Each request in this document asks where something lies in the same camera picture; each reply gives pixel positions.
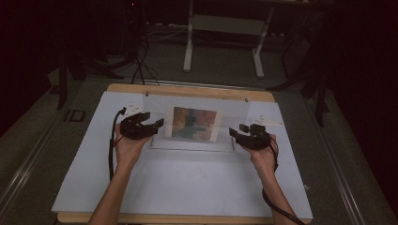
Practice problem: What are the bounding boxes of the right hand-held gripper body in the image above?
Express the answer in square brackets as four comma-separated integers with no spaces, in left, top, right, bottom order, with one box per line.
[241,114,284,151]

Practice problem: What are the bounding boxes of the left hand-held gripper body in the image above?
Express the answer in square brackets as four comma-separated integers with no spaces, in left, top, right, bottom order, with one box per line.
[119,101,152,141]

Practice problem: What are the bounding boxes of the clear acrylic photo frame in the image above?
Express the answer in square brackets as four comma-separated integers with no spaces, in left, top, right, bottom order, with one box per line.
[143,91,252,153]

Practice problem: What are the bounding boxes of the paper photo print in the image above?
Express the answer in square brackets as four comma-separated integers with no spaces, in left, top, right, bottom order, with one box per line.
[164,105,223,143]

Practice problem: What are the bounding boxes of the person's right hand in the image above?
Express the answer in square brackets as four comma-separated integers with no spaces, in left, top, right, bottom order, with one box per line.
[243,133,279,182]

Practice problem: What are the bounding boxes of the person's left hand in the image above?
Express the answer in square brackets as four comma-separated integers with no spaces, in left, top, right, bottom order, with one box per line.
[114,122,154,171]

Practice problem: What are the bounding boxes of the wooden table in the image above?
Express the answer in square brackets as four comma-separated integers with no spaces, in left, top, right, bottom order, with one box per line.
[56,82,283,225]

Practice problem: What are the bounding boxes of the white board mat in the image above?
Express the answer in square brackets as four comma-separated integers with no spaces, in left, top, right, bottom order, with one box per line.
[51,90,314,220]

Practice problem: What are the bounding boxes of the dark metal stand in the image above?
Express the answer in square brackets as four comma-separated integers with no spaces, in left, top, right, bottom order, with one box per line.
[266,37,332,128]
[55,46,126,111]

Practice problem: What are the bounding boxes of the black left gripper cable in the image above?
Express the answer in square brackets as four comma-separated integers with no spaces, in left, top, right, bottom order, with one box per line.
[108,106,128,183]

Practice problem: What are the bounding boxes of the black floor cables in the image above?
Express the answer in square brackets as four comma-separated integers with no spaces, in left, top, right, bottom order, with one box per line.
[130,37,161,86]

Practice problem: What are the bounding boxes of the black rectangular floor bracket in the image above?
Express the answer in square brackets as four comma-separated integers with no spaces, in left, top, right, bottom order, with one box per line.
[63,109,87,123]

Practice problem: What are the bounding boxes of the white floor cable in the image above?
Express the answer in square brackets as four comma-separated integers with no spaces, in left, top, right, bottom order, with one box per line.
[145,22,190,43]

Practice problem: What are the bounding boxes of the metal floor rail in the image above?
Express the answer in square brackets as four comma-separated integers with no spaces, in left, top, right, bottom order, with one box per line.
[0,120,64,214]
[304,97,367,225]

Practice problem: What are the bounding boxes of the white metal desk frame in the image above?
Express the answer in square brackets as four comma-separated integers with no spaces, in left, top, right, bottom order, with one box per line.
[182,0,277,80]

